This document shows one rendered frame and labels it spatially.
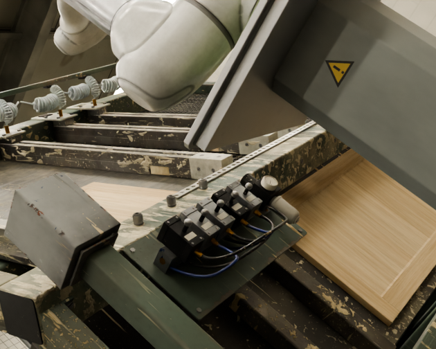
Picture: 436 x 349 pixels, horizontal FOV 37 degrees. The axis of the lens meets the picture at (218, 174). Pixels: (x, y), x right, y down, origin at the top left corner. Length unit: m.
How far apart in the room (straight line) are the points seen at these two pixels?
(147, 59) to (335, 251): 1.15
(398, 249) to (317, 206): 0.32
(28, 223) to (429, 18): 5.86
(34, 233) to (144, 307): 0.25
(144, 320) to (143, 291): 0.05
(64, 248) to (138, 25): 0.46
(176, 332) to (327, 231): 1.20
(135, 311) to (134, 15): 0.58
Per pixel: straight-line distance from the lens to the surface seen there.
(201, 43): 1.30
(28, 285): 1.39
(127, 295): 1.18
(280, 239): 1.72
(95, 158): 2.32
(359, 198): 2.54
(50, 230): 1.21
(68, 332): 1.34
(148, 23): 1.33
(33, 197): 1.24
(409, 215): 2.64
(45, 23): 6.07
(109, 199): 1.93
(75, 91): 2.91
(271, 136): 2.21
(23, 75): 6.26
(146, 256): 1.49
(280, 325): 1.81
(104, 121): 2.95
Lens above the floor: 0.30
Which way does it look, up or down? 18 degrees up
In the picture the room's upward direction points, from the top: 51 degrees counter-clockwise
